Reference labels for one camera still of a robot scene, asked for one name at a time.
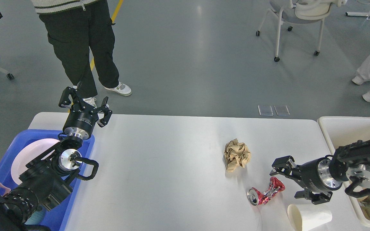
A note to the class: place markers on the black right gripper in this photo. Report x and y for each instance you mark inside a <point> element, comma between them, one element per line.
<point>314,176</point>

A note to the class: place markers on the crushed red soda can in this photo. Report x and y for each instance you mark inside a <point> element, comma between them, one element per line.
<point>256,197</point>

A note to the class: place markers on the blue plastic tray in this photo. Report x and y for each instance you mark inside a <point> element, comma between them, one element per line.
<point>56,218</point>

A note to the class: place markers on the right floor socket plate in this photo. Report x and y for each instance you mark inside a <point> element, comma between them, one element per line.
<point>282,110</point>

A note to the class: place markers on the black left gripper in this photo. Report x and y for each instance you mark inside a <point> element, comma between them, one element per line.
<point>81,121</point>

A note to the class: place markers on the brown paper bag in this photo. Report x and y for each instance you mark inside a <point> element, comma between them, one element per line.
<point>363,200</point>

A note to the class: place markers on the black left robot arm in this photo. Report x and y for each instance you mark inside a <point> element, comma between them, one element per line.
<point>48,177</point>

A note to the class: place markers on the floor socket plate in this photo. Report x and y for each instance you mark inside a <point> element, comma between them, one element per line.
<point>282,110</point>
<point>265,110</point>

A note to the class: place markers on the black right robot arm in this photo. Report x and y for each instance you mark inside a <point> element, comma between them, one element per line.
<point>352,163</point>

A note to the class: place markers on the white chair grey seat right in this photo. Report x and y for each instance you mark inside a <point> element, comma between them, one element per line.
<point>300,12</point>

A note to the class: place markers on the pink plate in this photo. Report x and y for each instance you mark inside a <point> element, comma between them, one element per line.
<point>27,154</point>

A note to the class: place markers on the cream plastic bin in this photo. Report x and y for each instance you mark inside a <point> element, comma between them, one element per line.
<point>341,131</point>

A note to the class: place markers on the crumpled brown paper ball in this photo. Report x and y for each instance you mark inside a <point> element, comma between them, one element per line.
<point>236,155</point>

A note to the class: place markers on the person in black trousers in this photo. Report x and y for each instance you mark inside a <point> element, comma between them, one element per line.
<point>75,29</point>

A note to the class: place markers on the left floor socket plate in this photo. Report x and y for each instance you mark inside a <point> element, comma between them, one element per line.
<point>265,110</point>

